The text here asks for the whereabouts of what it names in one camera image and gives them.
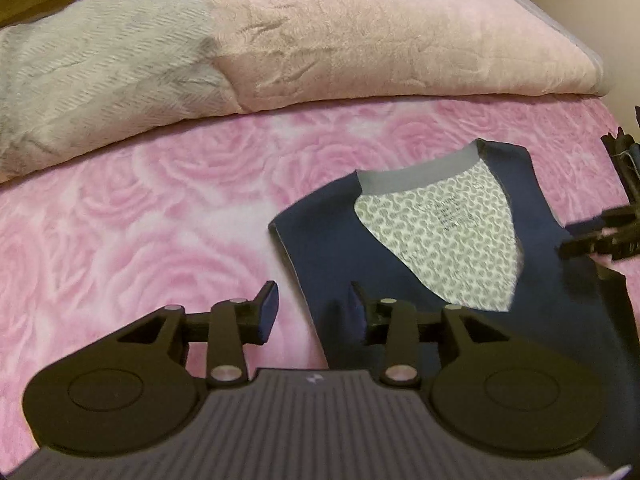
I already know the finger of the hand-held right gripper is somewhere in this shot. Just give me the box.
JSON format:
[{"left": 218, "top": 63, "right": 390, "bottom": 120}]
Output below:
[{"left": 557, "top": 204, "right": 640, "bottom": 263}]

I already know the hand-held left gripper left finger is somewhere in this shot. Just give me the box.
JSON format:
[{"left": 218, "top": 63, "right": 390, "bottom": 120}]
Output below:
[{"left": 112, "top": 281, "right": 280, "bottom": 390}]

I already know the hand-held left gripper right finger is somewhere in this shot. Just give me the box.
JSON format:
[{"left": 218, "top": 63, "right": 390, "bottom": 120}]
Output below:
[{"left": 348, "top": 281, "right": 517, "bottom": 390}]

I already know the navy top grey lining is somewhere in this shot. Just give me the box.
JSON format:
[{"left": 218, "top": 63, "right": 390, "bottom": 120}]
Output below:
[{"left": 268, "top": 138, "right": 640, "bottom": 466}]

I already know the pink floral blanket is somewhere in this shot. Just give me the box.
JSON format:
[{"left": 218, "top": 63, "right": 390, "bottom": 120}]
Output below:
[{"left": 0, "top": 95, "right": 640, "bottom": 461}]

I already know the grey pink plush blanket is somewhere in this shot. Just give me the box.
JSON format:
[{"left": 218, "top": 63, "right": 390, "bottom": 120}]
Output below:
[{"left": 0, "top": 0, "right": 609, "bottom": 184}]

